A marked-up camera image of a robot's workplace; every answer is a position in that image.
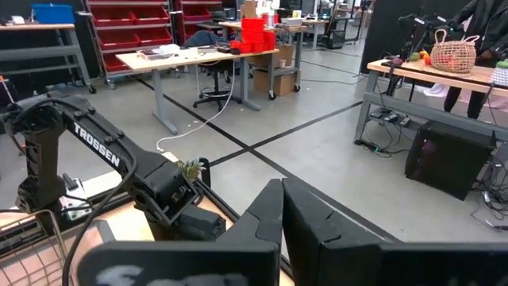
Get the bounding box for potted green succulent plant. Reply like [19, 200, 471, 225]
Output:
[175, 157, 207, 182]

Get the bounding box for white floor cable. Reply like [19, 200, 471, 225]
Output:
[155, 59, 238, 154]

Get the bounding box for red bin shelving rack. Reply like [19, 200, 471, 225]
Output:
[174, 0, 223, 45]
[85, 0, 175, 89]

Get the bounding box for black power strip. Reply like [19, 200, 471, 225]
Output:
[368, 107, 414, 129]

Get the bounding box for silver mounting bracket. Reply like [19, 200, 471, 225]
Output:
[59, 177, 93, 222]

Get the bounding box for white tray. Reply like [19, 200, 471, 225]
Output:
[137, 43, 182, 61]

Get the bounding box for bronze wire basket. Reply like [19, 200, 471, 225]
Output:
[0, 208, 69, 286]

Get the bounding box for person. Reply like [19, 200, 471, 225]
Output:
[442, 0, 508, 120]

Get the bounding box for wooden desk on casters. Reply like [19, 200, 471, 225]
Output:
[217, 17, 330, 101]

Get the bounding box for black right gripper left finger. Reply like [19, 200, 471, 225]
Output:
[77, 179, 285, 286]

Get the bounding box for grey metal workbench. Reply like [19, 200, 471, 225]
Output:
[0, 22, 97, 95]

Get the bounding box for white knitted basket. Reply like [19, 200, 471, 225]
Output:
[490, 59, 508, 87]

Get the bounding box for black wire cart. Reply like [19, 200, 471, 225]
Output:
[317, 27, 347, 51]

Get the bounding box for stack of red boxes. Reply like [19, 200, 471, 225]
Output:
[229, 16, 278, 55]

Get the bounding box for wicker basket with handles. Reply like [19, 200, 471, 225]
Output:
[430, 28, 481, 75]

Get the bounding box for long wooden workbench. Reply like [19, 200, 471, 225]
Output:
[352, 58, 508, 145]

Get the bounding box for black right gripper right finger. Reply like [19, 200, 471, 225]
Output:
[282, 177, 508, 286]

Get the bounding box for black office chair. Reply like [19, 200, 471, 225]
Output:
[183, 30, 244, 112]

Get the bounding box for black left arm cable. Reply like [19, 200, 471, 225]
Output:
[61, 157, 138, 286]

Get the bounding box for brown cardboard box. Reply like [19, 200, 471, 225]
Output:
[248, 43, 294, 69]
[252, 69, 297, 98]

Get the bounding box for black computer tower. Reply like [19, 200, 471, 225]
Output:
[404, 120, 497, 202]

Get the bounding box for black partition wall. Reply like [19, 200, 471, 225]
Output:
[359, 0, 471, 75]

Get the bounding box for blue plastic bin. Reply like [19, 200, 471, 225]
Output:
[30, 2, 75, 25]

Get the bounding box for wooden desk grey legs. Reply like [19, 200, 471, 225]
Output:
[114, 46, 281, 136]

